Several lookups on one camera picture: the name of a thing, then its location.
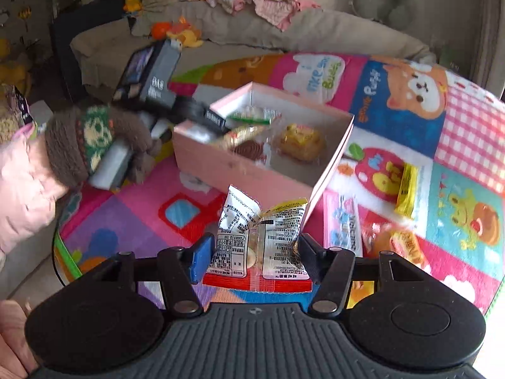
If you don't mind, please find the green-edged nut packet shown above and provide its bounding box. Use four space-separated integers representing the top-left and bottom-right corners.
227 105 282 125

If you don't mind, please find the clear grain packet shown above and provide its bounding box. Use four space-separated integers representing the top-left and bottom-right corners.
215 124 273 151

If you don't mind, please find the large yellow plush toy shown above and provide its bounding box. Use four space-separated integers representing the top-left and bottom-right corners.
0 39 32 95

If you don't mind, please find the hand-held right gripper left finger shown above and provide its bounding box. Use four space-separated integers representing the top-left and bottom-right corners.
89 232 217 318

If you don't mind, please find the beige blanket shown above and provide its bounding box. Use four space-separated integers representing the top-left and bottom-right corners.
130 0 198 38

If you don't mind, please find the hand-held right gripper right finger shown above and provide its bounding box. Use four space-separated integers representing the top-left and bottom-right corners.
297 233 437 318

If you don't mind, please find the grey neck pillow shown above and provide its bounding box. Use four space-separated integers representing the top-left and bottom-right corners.
351 0 419 28

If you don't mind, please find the yellow snack bar packet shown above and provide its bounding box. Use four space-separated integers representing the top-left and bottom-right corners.
395 163 419 221

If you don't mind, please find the person's left hand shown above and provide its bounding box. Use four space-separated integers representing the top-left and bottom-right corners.
44 103 163 187

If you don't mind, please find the pink floral clothes pile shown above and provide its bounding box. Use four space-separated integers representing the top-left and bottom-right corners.
250 0 322 32

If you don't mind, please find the pink jelly cup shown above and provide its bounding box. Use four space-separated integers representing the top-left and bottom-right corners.
323 193 390 259

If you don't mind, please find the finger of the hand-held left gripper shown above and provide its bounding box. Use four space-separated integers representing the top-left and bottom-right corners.
199 105 233 134

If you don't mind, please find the pink cardboard box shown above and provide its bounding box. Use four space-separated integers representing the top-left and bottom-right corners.
173 82 356 222

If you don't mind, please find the large bread packet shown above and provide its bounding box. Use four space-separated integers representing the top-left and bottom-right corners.
276 123 328 163

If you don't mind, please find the white red nut packet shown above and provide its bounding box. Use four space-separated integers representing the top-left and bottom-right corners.
202 185 313 295

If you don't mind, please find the chocolate lollipop blister pack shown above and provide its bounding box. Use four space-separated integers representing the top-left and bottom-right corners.
233 138 271 162

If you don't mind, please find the small filled bread packet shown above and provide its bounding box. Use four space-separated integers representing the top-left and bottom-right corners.
371 223 431 271

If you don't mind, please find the person's pink clothing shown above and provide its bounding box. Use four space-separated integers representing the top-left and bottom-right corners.
0 299 40 379

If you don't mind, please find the orange plush toy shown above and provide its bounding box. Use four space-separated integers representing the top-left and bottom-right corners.
166 16 204 48

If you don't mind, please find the colourful cartoon play mat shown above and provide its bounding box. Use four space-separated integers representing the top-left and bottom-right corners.
55 51 505 316

